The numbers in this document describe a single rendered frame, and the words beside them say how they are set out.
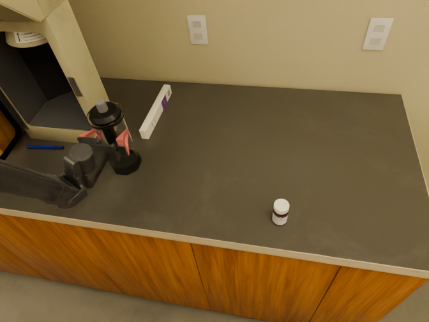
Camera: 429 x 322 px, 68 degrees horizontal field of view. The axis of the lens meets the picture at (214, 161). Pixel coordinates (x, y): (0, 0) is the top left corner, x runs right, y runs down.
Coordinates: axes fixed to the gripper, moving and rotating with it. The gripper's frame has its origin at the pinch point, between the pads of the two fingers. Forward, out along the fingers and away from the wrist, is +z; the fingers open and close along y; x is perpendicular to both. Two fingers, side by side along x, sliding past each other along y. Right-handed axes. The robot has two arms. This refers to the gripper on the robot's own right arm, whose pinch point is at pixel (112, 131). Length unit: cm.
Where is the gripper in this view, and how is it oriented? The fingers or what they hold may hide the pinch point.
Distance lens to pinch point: 102.3
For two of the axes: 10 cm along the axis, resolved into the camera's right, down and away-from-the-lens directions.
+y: -9.8, -0.9, 1.9
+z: 1.9, -7.5, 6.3
